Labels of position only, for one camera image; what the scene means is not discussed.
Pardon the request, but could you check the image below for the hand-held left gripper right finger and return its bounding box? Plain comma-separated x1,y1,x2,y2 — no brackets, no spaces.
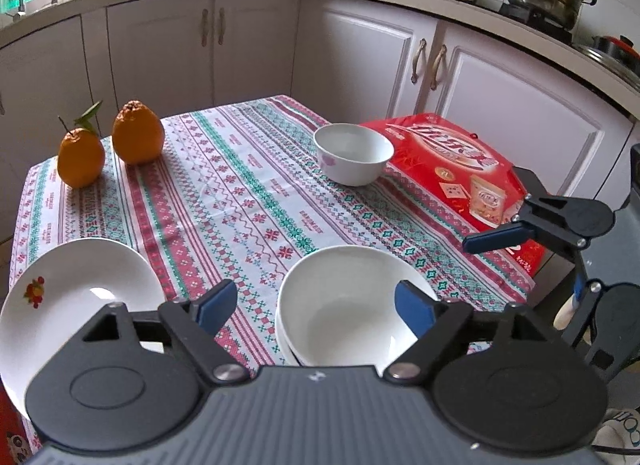
382,279,568,386

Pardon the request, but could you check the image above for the white fruit-print plate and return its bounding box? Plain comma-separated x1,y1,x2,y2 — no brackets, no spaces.
0,238,167,418

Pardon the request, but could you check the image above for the red printed bag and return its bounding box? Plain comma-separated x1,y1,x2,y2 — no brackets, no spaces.
0,385,42,465

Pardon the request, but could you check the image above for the black gas stove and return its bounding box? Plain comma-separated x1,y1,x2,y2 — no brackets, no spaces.
365,0,576,46

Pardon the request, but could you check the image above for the orange with green leaf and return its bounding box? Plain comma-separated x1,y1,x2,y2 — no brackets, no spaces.
56,101,107,190

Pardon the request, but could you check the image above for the white kitchen cabinet unit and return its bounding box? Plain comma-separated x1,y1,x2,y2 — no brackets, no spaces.
0,0,640,306

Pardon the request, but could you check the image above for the dark pot with red knob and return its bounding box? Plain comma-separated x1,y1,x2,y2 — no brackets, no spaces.
575,35,640,92

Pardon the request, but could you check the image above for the white ceramic bowl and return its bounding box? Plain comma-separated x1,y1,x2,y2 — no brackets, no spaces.
276,302,307,367
277,245,441,367
313,123,395,188

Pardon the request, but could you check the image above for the cream printed cloth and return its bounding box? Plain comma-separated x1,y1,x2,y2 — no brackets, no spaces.
594,407,640,465

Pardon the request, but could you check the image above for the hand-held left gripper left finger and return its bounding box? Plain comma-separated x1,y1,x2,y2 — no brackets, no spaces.
80,279,251,386

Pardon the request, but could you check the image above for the red printed gift box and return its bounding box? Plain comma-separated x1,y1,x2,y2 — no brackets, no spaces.
359,113,547,280

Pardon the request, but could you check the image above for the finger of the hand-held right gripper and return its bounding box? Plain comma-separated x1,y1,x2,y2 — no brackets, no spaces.
562,247,603,348
462,165,588,263

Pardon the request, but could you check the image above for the patterned tablecloth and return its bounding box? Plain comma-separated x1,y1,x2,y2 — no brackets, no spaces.
9,94,537,451

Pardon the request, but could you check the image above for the bumpy orange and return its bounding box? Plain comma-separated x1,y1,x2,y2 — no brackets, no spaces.
111,100,166,166

